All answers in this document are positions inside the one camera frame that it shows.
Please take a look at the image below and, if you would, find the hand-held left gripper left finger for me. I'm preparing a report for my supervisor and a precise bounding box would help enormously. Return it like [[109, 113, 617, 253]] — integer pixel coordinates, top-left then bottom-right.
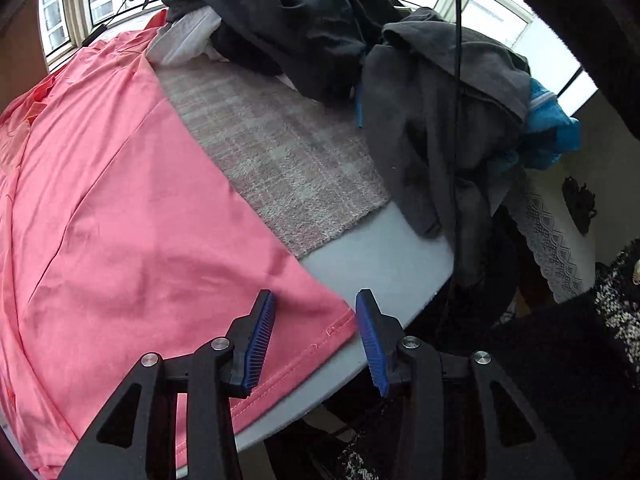
[[59, 289, 277, 480]]

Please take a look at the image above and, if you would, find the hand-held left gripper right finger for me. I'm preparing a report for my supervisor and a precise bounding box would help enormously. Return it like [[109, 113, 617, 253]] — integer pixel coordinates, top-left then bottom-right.
[[355, 289, 576, 480]]

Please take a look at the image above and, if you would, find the pink t-shirt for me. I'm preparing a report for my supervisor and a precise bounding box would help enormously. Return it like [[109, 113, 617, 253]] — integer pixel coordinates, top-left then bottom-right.
[[0, 10, 358, 478]]

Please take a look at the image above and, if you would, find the pile of dark clothes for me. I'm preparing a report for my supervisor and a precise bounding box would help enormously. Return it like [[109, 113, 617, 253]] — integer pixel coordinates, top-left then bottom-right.
[[37, 0, 601, 111]]

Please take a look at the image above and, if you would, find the pink plaid table cloth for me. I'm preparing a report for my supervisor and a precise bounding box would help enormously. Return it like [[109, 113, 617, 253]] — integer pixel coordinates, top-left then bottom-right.
[[155, 57, 393, 261]]

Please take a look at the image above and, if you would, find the white lace cloth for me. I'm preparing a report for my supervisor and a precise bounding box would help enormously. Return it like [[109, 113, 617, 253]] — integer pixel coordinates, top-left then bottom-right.
[[515, 180, 596, 303]]

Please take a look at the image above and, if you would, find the dark grey garment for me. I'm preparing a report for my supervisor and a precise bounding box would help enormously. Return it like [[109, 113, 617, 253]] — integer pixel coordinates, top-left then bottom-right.
[[360, 7, 533, 288]]

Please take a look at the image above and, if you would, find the blue garment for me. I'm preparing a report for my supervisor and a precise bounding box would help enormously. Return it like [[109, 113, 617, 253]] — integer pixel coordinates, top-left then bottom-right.
[[520, 77, 582, 171]]

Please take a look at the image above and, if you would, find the black garment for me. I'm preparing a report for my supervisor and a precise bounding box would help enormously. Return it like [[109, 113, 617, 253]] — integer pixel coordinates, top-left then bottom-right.
[[162, 0, 401, 106]]

